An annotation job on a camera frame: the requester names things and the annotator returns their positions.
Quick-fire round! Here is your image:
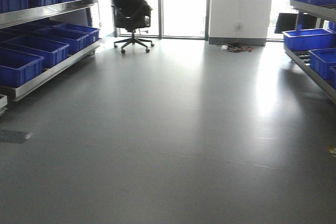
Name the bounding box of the black office chair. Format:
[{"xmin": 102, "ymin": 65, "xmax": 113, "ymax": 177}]
[{"xmin": 112, "ymin": 0, "xmax": 154, "ymax": 54}]

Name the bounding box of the left steel rack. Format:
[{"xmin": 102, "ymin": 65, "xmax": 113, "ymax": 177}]
[{"xmin": 1, "ymin": 0, "xmax": 101, "ymax": 106}]

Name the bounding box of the steel rack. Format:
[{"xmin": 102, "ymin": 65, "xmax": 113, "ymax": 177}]
[
  {"xmin": 1, "ymin": 0, "xmax": 101, "ymax": 106},
  {"xmin": 283, "ymin": 0, "xmax": 335, "ymax": 102}
]

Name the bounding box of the right steel rack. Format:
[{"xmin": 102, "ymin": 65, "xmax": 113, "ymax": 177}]
[{"xmin": 283, "ymin": 0, "xmax": 335, "ymax": 102}]

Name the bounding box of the cables and power strip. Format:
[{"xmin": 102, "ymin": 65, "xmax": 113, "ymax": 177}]
[{"xmin": 214, "ymin": 40, "xmax": 254, "ymax": 54}]

